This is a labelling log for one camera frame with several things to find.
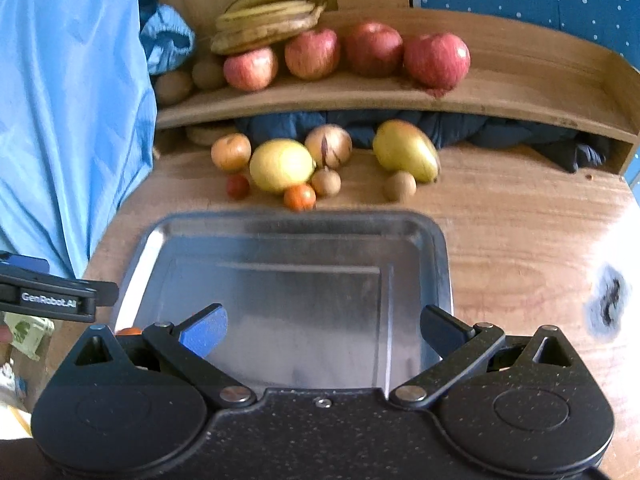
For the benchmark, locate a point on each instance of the bunch of bananas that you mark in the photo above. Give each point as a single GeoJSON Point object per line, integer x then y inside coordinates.
{"type": "Point", "coordinates": [265, 20]}

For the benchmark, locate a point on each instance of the brown kiwi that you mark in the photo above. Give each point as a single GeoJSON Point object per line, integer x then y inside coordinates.
{"type": "Point", "coordinates": [209, 72]}
{"type": "Point", "coordinates": [172, 86]}
{"type": "Point", "coordinates": [400, 186]}
{"type": "Point", "coordinates": [326, 181]}

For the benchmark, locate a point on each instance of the curved wooden shelf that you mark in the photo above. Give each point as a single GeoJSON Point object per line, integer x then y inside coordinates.
{"type": "Point", "coordinates": [525, 80]}

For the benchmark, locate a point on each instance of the light blue sheet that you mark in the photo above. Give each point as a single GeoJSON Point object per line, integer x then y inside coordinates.
{"type": "Point", "coordinates": [65, 110]}

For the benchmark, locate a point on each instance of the dark blue jacket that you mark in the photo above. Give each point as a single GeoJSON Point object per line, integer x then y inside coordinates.
{"type": "Point", "coordinates": [500, 135]}

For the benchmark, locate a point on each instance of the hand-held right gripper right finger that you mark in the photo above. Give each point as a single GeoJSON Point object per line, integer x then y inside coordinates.
{"type": "Point", "coordinates": [442, 332]}

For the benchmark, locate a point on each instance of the green and white packet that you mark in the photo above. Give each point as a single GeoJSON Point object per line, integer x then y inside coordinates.
{"type": "Point", "coordinates": [27, 332]}

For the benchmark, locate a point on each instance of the red cherry tomato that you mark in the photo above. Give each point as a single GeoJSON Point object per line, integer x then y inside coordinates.
{"type": "Point", "coordinates": [237, 186]}

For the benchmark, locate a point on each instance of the yellow green mango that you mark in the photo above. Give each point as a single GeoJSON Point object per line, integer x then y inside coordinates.
{"type": "Point", "coordinates": [405, 150]}

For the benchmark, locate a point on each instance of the metal tray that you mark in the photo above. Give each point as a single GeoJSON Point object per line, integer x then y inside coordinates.
{"type": "Point", "coordinates": [300, 300]}

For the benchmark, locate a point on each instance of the pale orange round fruit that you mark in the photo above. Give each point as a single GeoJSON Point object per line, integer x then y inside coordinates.
{"type": "Point", "coordinates": [230, 151]}

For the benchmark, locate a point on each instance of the small orange tangerine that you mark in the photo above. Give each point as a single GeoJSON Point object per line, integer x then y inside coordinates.
{"type": "Point", "coordinates": [300, 197]}
{"type": "Point", "coordinates": [129, 331]}

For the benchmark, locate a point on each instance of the white and yellow package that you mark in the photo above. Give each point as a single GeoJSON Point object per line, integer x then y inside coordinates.
{"type": "Point", "coordinates": [12, 395]}

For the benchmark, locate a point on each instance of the brown round flat object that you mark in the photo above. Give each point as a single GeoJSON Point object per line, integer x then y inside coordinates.
{"type": "Point", "coordinates": [205, 135]}

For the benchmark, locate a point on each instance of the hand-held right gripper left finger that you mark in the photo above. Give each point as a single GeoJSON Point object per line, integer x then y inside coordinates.
{"type": "Point", "coordinates": [205, 331]}

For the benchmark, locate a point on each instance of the striped pepino melon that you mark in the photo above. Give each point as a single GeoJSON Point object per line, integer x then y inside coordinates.
{"type": "Point", "coordinates": [328, 146]}

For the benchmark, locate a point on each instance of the crumpled blue cloth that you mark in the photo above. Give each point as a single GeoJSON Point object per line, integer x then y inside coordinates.
{"type": "Point", "coordinates": [167, 37]}

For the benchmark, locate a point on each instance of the large yellow round fruit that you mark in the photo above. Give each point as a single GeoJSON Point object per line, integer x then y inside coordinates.
{"type": "Point", "coordinates": [281, 165]}

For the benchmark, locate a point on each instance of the red apple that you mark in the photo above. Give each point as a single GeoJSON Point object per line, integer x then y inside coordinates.
{"type": "Point", "coordinates": [250, 67]}
{"type": "Point", "coordinates": [372, 49]}
{"type": "Point", "coordinates": [312, 54]}
{"type": "Point", "coordinates": [437, 60]}

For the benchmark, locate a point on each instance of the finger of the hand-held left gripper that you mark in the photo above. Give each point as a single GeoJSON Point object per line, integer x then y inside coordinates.
{"type": "Point", "coordinates": [50, 296]}
{"type": "Point", "coordinates": [22, 262]}

